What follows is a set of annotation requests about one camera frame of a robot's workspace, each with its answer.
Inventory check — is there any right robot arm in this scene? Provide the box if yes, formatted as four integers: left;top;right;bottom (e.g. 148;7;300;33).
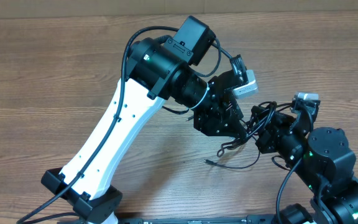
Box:
249;101;358;224

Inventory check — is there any camera cable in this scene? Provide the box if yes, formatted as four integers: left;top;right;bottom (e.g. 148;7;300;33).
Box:
16;26;245;224
275;105;315;224

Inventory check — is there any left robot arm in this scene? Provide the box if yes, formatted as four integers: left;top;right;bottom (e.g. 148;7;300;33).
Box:
42;16;258;223

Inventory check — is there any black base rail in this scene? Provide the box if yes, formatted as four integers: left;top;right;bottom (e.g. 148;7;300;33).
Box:
103;214;276;224

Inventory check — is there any right camera cable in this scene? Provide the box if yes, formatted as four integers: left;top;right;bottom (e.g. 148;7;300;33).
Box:
275;105;315;224

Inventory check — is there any cardboard back panel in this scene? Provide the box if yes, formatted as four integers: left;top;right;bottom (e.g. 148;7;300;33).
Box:
0;0;358;19

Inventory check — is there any left camera cable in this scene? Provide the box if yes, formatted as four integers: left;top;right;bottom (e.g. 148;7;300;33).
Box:
16;26;245;224

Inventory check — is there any black usb cable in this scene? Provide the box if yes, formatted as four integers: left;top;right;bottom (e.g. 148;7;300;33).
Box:
185;101;293;170

